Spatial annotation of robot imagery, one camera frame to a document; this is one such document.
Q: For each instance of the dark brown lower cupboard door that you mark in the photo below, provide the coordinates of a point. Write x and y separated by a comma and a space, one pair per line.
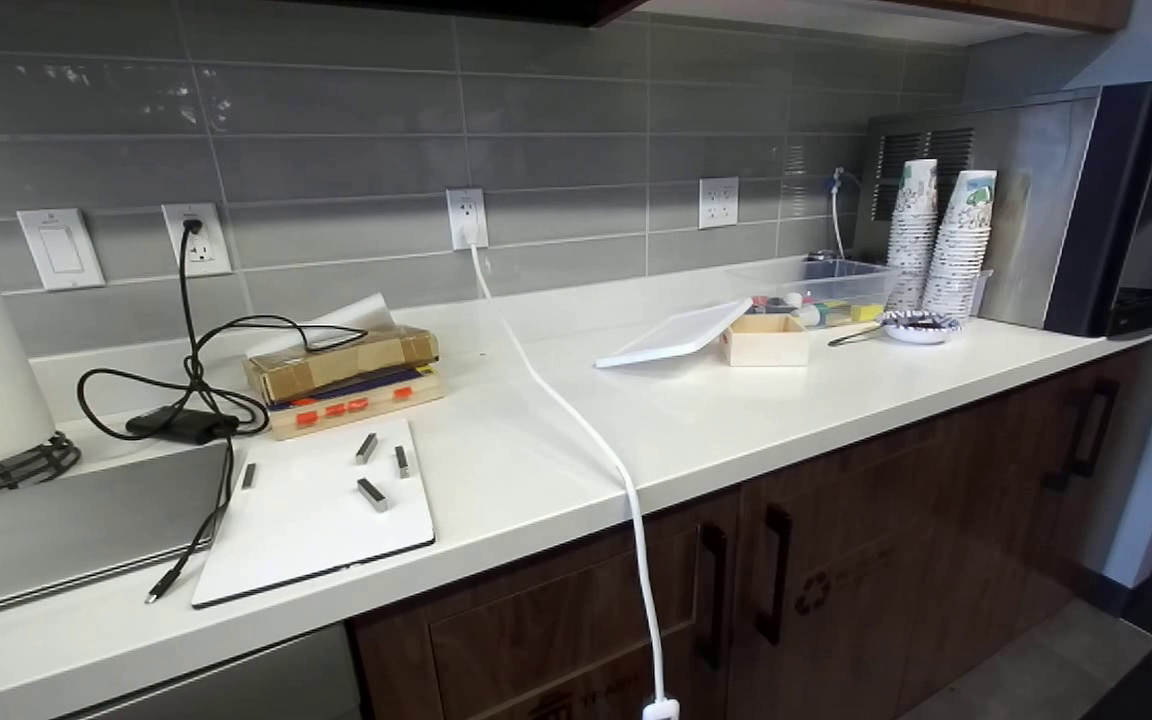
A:
523, 626
870, 563
1036, 467

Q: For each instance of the wooden right cupboard door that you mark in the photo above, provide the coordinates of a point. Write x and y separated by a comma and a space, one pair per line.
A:
1040, 11

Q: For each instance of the flat white lid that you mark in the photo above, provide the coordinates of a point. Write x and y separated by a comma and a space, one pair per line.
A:
677, 337

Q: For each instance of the small light wooden box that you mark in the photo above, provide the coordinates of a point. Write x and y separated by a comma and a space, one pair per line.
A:
768, 346

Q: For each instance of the wooden box with red print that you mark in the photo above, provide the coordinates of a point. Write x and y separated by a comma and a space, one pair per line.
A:
357, 404

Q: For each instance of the small black marker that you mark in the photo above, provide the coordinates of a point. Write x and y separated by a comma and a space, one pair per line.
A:
249, 474
366, 446

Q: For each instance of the brown cardboard box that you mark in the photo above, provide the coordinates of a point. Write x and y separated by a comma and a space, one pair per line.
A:
341, 366

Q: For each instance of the clear plastic bin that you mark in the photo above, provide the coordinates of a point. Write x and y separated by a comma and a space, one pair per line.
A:
845, 280

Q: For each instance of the yellow block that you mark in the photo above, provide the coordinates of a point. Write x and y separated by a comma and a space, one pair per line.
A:
864, 315

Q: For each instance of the white whiteboard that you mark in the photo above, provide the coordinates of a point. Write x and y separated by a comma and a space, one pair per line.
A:
316, 537

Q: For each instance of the patterned paper bowl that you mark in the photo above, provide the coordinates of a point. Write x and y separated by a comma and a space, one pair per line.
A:
918, 331

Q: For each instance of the stack of patterned paper cups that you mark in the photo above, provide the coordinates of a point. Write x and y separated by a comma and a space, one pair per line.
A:
914, 232
961, 252

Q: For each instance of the white outlet with black plug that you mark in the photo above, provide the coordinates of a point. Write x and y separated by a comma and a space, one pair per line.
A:
201, 249

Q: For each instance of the grey dishwasher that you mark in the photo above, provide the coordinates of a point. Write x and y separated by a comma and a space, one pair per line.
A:
240, 683

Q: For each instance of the steel kitchen sink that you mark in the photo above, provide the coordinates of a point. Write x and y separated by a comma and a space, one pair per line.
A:
70, 529

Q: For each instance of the black coffee machine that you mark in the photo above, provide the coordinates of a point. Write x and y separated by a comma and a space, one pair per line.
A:
1129, 214

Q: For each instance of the white empty wall outlet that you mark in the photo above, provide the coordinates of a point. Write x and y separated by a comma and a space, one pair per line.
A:
716, 203

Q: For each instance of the white light switch plate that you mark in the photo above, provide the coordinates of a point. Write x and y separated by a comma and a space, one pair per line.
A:
62, 249

